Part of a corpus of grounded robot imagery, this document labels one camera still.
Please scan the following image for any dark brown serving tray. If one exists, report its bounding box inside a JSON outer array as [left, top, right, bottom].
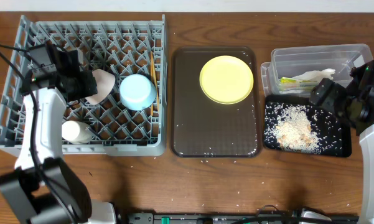
[[171, 47, 263, 157]]

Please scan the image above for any pink bowl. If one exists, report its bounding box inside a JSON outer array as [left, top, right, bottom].
[[85, 69, 116, 105]]

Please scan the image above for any light blue bowl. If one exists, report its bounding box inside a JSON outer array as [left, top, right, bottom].
[[119, 74, 157, 111]]

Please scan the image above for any wooden chopstick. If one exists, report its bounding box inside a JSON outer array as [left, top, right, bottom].
[[150, 52, 156, 116], [151, 61, 160, 113]]

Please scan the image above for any white cup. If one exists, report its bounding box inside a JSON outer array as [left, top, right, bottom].
[[62, 121, 93, 144]]

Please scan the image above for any rice and nutshell pile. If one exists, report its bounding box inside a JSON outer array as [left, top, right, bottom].
[[264, 102, 343, 156]]

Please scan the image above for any grey dish rack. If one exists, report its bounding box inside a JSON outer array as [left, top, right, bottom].
[[11, 16, 167, 156]]

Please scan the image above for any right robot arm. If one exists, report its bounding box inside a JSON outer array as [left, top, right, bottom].
[[309, 60, 374, 223]]

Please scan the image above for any black tray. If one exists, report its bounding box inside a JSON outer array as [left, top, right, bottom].
[[263, 94, 352, 158]]

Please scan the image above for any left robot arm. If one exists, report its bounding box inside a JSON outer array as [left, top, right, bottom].
[[0, 72, 116, 223]]

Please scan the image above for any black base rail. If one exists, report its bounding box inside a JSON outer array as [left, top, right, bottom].
[[118, 205, 359, 224]]

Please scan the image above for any clear plastic bin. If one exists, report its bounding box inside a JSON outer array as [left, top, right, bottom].
[[261, 44, 373, 97]]

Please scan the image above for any white napkin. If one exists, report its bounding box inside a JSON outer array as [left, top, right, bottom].
[[293, 68, 335, 82]]

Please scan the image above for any yellow plate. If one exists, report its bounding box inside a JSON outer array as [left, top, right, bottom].
[[199, 55, 254, 105]]

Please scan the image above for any green snack wrapper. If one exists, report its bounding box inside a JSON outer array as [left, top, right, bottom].
[[279, 77, 317, 91]]

